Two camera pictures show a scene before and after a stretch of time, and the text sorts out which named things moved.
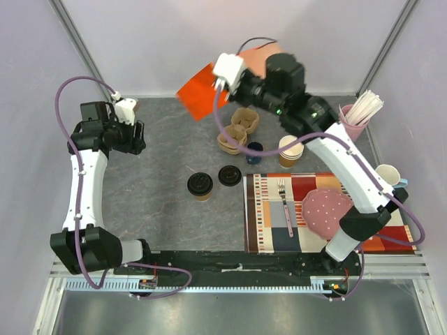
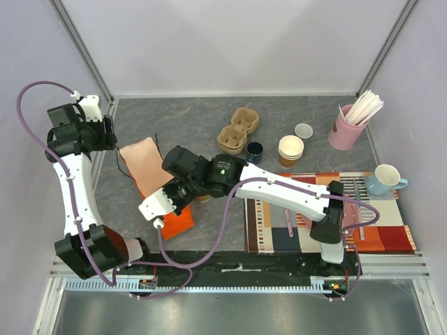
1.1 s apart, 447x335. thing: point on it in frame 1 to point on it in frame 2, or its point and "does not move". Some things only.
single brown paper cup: [202, 198] does not move
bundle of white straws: [362, 108] does not move
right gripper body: [234, 91] to [179, 199]
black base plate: [244, 264] does not move
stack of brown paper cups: [288, 157] does not move
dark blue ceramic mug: [254, 160] does not move
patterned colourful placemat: [274, 222] does not move
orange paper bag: [198, 95] to [149, 174]
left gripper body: [124, 141] to [99, 139]
